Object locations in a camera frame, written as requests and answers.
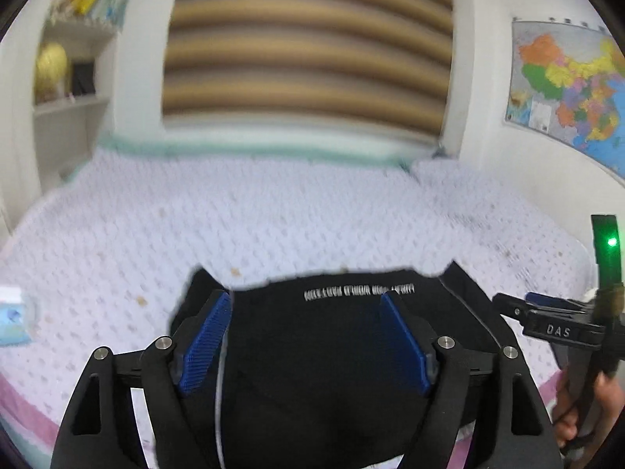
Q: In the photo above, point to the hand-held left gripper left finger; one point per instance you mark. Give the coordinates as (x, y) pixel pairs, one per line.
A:
(205, 342)

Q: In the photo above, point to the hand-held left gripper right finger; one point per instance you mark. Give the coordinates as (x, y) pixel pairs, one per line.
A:
(407, 342)

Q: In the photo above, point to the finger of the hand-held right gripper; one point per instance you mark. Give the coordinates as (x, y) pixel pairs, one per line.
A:
(539, 298)
(510, 305)

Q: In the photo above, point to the black hooded jacket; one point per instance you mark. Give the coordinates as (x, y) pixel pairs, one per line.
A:
(317, 351)

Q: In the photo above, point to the person's right hand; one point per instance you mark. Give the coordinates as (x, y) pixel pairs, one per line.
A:
(613, 400)

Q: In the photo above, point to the floral quilted bedspread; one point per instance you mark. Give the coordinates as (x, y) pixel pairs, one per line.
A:
(293, 215)

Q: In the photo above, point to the tissue pack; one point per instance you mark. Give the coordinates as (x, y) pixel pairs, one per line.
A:
(14, 317)

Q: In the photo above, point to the pink bed sheet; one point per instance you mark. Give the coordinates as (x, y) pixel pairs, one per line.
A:
(29, 420)

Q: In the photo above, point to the teal bed sheet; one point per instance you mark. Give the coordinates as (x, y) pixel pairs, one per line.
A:
(244, 149)

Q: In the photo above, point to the white bookshelf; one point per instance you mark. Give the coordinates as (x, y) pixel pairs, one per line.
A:
(73, 112)

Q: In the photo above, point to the dark small box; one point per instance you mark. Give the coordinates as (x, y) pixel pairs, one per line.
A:
(83, 78)

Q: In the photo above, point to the striped window blind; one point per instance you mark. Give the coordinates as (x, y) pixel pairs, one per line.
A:
(312, 49)

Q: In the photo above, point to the yellow round object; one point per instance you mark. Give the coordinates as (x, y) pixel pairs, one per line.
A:
(51, 71)

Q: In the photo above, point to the colourful wall map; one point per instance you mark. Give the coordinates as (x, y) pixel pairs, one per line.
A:
(576, 83)

